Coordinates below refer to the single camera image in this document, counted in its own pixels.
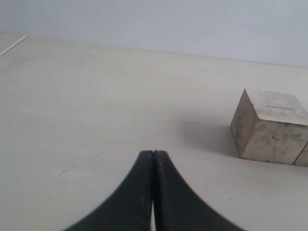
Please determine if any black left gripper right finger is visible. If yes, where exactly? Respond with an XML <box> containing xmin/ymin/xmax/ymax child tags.
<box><xmin>153</xmin><ymin>151</ymin><xmax>242</xmax><ymax>231</ymax></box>

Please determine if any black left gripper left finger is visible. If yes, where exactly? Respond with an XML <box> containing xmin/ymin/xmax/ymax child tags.
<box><xmin>66</xmin><ymin>151</ymin><xmax>154</xmax><ymax>231</ymax></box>

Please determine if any second largest wooden cube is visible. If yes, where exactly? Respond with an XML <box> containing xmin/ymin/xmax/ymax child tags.
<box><xmin>293</xmin><ymin>143</ymin><xmax>308</xmax><ymax>167</ymax></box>

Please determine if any white strip on table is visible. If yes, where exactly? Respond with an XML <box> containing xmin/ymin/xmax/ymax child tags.
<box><xmin>0</xmin><ymin>35</ymin><xmax>27</xmax><ymax>56</ymax></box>

